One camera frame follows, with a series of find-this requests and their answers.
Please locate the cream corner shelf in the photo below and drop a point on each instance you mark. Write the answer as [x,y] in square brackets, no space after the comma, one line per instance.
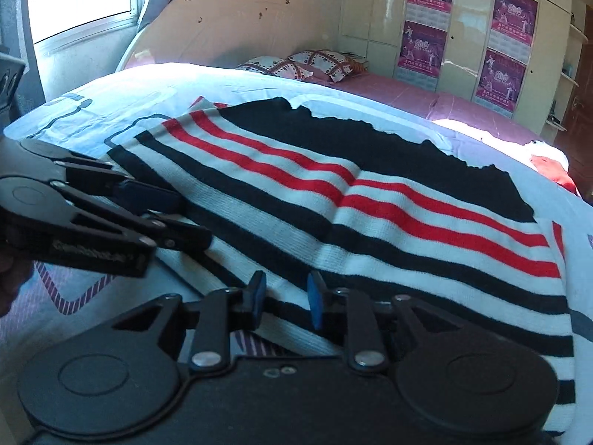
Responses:
[556,125]

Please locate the blue patterned bed blanket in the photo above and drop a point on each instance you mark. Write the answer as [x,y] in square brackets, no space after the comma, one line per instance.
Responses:
[139,92]

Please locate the pink bed sheet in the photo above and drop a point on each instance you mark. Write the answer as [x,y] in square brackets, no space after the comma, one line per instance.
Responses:
[407,97]

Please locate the striped knit sweater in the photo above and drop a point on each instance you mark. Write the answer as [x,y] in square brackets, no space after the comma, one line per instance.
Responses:
[370,204]

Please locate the small patterned pillow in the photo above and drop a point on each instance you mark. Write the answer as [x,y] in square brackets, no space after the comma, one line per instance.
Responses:
[268,67]

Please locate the beige rounded headboard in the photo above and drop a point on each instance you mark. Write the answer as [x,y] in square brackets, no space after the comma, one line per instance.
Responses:
[231,23]

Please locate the red cloth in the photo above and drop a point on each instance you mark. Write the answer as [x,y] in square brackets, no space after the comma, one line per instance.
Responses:
[553,174]

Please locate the white cloth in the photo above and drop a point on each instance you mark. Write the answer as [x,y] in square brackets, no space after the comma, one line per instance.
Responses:
[549,148]

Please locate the cream glossy wardrobe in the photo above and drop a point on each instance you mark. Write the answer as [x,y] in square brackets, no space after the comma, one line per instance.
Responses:
[472,9]

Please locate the person's left hand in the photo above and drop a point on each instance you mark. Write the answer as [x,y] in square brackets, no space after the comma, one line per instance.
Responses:
[11,282]

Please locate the grey curtain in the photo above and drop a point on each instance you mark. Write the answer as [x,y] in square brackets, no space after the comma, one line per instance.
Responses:
[18,9]

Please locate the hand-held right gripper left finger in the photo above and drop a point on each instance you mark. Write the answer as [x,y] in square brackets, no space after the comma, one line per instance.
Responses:
[257,301]

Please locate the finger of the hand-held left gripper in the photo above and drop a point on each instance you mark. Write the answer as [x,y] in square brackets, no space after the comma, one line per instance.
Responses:
[148,197]
[185,236]

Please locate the brown wooden door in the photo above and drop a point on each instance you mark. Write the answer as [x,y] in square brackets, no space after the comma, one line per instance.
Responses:
[584,148]

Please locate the large patterned pillow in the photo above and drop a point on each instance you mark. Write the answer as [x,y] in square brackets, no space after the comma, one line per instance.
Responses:
[324,65]

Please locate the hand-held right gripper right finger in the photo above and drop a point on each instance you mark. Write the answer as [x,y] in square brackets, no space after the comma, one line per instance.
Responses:
[317,303]

